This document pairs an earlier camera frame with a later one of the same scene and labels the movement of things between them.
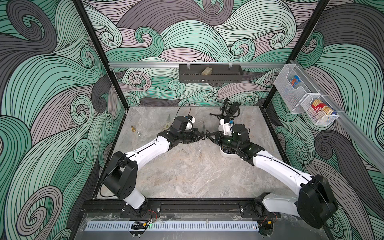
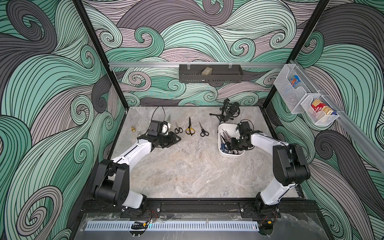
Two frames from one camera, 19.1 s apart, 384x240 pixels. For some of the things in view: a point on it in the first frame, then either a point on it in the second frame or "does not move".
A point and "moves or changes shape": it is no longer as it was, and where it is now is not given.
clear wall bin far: x=292 y=87 does not move
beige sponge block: x=206 y=71 does not move
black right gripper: x=219 y=139 -> x=235 y=145
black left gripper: x=194 y=132 -> x=172 y=140
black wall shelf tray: x=211 y=74 does not move
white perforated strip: x=179 y=226 does not move
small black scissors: x=205 y=134 moves or changes shape
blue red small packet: x=295 y=80 does not move
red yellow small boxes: x=318 y=106 does not move
